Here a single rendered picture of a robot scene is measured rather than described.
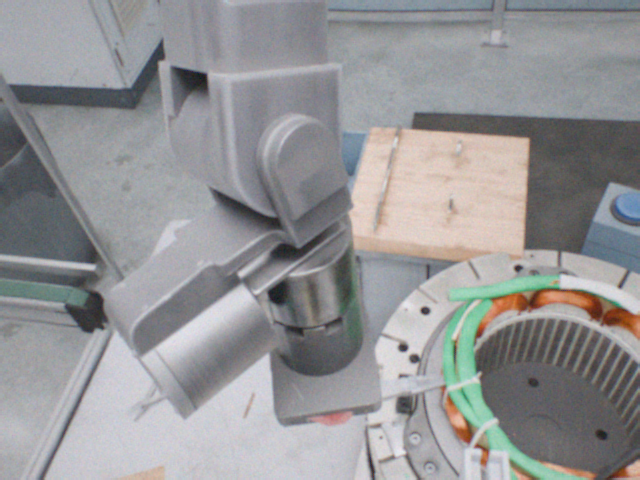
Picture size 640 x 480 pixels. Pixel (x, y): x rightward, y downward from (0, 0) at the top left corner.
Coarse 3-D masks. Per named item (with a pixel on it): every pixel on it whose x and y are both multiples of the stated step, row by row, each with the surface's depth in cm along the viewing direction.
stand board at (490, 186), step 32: (384, 128) 80; (384, 160) 76; (416, 160) 76; (448, 160) 75; (480, 160) 75; (512, 160) 74; (416, 192) 72; (448, 192) 72; (480, 192) 71; (512, 192) 71; (352, 224) 70; (384, 224) 70; (416, 224) 69; (448, 224) 69; (480, 224) 68; (512, 224) 68; (448, 256) 68; (480, 256) 66; (512, 256) 65
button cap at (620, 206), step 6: (618, 198) 71; (624, 198) 71; (630, 198) 71; (636, 198) 71; (618, 204) 71; (624, 204) 70; (630, 204) 70; (636, 204) 70; (618, 210) 70; (624, 210) 70; (630, 210) 70; (636, 210) 70; (624, 216) 70; (630, 216) 69; (636, 216) 69
